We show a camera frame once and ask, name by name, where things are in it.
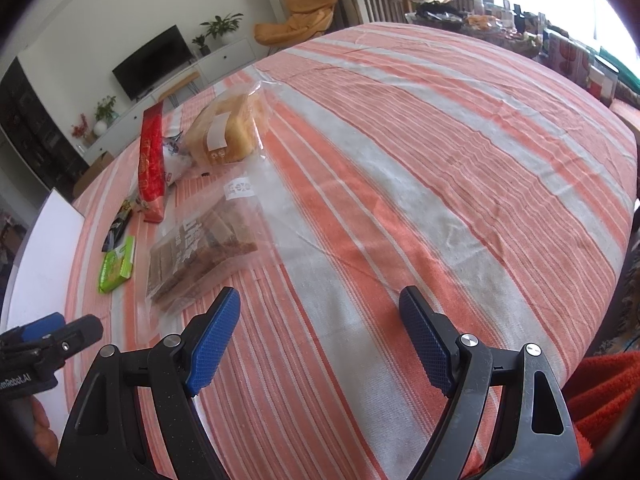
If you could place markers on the small green potted plant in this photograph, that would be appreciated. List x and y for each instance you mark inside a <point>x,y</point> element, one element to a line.
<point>201,44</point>

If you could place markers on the large green potted plant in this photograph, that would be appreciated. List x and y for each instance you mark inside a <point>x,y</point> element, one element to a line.
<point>222,25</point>

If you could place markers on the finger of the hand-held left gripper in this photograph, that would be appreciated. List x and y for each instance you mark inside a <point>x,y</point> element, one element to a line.
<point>75,335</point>
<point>45,323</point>

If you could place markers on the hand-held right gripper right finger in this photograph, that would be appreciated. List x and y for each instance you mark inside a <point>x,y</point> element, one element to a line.
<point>425,340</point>

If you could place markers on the red white box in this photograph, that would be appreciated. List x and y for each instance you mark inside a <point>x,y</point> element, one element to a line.
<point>567,55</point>

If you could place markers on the row of assorted table clutter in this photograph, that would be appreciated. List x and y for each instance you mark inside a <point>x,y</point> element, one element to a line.
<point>480,20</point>

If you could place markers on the dark narrow snack packet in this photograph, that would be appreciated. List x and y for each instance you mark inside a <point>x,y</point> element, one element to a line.
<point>117,225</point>

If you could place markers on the cardboard box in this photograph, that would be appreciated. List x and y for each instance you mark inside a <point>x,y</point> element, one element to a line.
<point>92,172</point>

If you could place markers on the orange lounge chair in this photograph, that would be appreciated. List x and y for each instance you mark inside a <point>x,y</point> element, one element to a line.
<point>300,15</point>

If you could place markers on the bagged golden bread loaf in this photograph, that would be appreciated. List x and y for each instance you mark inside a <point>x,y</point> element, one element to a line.
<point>225,125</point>

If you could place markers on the person's left hand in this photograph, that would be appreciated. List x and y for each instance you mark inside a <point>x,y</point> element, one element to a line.
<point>44,430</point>

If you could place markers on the green snack packet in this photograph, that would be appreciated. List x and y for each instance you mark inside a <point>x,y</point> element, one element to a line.
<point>117,267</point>

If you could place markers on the white red canister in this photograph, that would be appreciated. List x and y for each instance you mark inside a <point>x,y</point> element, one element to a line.
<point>602,80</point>

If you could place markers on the clear bag of brown toast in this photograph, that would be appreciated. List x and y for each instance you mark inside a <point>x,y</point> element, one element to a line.
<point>200,250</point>

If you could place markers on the red snack packet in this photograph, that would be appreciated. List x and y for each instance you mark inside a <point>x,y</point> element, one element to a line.
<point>152,170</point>

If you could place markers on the red clothing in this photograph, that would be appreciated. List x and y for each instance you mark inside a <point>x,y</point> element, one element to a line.
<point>610,400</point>

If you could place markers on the white blue triangular packet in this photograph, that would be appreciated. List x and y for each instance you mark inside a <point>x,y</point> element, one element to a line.
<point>176,160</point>

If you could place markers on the plant in white vase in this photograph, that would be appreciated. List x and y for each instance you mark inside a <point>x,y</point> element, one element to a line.
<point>104,112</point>

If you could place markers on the white low cabinet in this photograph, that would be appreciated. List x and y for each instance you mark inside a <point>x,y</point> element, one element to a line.
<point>225,57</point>

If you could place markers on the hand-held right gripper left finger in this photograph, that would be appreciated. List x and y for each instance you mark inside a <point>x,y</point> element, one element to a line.
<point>215,345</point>

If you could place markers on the black shelf unit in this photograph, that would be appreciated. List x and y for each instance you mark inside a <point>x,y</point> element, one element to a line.
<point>30,130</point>

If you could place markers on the wooden bench with metal legs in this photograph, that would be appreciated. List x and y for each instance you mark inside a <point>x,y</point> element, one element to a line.
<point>179,82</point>

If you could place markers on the red flower arrangement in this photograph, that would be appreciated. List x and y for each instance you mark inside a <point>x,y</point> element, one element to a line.
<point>82,127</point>

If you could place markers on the striped orange white tablecloth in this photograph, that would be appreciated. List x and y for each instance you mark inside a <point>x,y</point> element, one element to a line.
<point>400,185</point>

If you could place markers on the black television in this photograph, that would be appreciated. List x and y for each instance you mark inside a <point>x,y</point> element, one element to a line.
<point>150,62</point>

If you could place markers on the white board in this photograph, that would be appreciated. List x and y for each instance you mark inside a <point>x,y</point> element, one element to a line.
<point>40,250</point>

